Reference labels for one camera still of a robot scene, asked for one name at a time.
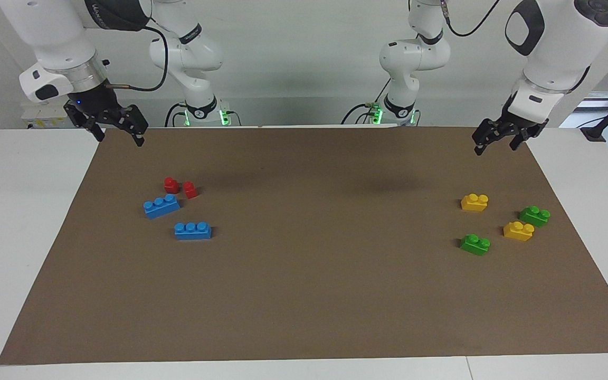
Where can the yellow two-stud toy block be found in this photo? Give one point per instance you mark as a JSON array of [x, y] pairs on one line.
[[474, 203], [518, 232]]

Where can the white wall power box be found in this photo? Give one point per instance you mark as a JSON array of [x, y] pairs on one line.
[[45, 119]]

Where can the brown paper table mat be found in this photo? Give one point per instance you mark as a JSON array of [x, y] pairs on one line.
[[304, 295]]

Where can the red single-stud toy block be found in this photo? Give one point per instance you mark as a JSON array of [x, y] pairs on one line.
[[190, 190], [171, 185]]

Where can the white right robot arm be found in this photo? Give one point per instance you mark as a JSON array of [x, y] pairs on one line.
[[56, 31]]

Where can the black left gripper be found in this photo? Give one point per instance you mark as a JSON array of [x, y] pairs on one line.
[[518, 125]]

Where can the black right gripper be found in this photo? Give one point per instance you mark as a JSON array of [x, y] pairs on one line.
[[95, 105]]

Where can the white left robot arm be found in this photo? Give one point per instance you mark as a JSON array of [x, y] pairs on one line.
[[554, 47]]

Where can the blue three-stud toy block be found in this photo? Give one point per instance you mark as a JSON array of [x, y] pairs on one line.
[[193, 231], [161, 207]]

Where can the green two-stud toy block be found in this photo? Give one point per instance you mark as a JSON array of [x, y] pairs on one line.
[[534, 216], [475, 246]]

